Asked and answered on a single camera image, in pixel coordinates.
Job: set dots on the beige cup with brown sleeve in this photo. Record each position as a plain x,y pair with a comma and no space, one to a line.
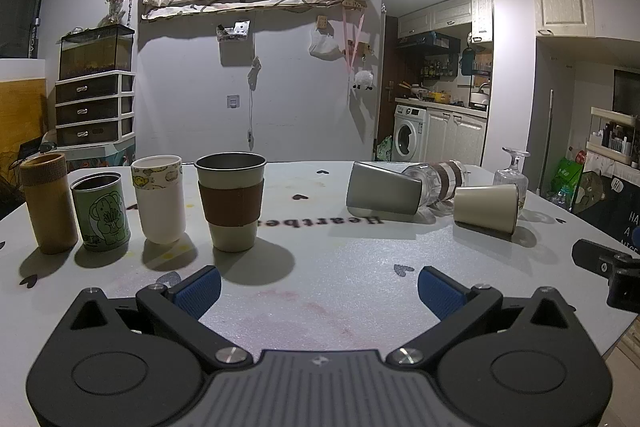
232,207

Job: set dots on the glass fish tank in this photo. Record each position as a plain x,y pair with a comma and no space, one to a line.
95,52

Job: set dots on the pink ribbon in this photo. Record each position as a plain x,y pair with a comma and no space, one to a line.
350,52

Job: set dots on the patterned storage box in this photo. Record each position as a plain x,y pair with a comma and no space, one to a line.
100,155

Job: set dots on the green patterned bag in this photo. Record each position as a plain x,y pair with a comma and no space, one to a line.
384,148

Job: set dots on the white hanging bag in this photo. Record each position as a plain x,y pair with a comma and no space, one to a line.
322,44

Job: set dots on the dark printed cloth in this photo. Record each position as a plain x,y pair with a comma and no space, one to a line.
610,207

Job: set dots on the brown cylindrical cup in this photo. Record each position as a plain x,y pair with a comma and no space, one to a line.
47,207

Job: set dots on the wall holder with packets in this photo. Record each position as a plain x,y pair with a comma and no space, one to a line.
232,32

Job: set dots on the yellow wooden panel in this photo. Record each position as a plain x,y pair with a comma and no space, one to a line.
22,107

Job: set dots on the clear glass bottle white sleeve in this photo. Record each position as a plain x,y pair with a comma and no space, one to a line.
447,177

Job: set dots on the white cup with yellow band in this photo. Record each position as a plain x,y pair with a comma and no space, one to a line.
160,217

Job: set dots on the spice rack with bottles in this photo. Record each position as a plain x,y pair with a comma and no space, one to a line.
440,68

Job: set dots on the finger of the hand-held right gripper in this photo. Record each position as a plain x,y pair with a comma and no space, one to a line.
590,254

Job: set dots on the green elephant print tin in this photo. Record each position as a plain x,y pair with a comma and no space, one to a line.
102,217

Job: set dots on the clear wine glass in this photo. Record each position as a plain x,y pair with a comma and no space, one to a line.
510,179

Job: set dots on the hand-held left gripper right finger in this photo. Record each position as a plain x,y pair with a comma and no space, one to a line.
440,293

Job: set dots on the white lower kitchen cabinet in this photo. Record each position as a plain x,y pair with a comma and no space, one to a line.
455,137

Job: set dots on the white wall outlet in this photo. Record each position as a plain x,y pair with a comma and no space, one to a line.
232,101

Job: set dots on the grey metal cup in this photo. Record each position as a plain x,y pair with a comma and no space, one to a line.
380,192

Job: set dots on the green plastic bag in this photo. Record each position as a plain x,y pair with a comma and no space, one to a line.
567,177

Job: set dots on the white washing machine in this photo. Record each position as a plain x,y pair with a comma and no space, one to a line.
410,134

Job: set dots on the white plastic drawer unit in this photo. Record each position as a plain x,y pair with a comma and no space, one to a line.
95,109

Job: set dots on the white plush sheep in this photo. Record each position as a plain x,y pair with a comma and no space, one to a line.
363,79

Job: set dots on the white upper kitchen cabinets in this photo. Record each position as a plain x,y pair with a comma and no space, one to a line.
435,17

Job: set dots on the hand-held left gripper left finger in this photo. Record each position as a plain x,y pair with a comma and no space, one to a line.
197,291

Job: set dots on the white shelf with bottles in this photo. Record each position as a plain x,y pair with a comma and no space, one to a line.
615,134

